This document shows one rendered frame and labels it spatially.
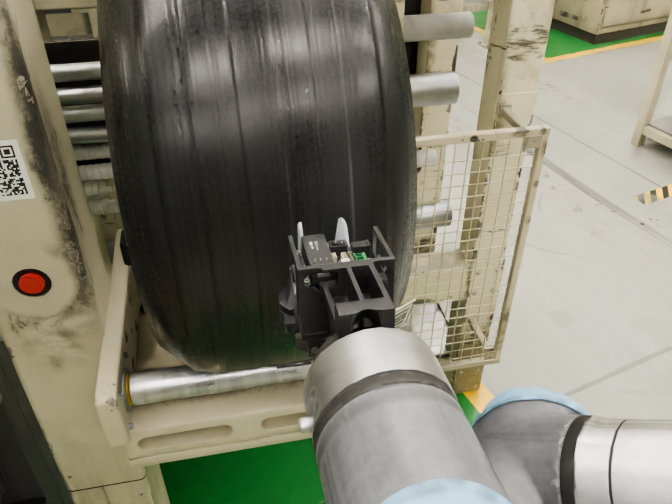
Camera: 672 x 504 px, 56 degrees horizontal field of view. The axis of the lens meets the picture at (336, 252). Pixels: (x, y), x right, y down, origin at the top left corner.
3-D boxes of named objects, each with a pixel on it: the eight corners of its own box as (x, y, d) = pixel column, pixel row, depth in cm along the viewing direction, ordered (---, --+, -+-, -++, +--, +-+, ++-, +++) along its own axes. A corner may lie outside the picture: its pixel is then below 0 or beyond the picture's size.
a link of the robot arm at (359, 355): (453, 468, 40) (305, 494, 39) (429, 414, 45) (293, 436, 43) (465, 358, 36) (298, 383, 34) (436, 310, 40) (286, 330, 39)
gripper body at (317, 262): (378, 221, 50) (427, 306, 40) (376, 310, 54) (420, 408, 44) (282, 231, 49) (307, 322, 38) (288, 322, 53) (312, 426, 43)
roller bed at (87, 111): (57, 224, 119) (9, 71, 102) (68, 185, 131) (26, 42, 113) (164, 213, 123) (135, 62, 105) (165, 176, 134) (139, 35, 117)
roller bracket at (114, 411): (109, 451, 84) (92, 402, 79) (127, 271, 116) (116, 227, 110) (134, 447, 85) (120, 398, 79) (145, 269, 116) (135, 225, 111)
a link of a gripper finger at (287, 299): (324, 263, 56) (345, 319, 48) (325, 279, 57) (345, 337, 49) (272, 269, 55) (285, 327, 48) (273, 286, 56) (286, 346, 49)
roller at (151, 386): (128, 406, 88) (122, 408, 84) (125, 373, 89) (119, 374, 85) (369, 369, 94) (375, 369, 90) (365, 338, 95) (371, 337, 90)
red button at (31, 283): (22, 296, 80) (15, 277, 79) (24, 287, 82) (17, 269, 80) (46, 293, 81) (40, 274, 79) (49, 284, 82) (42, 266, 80)
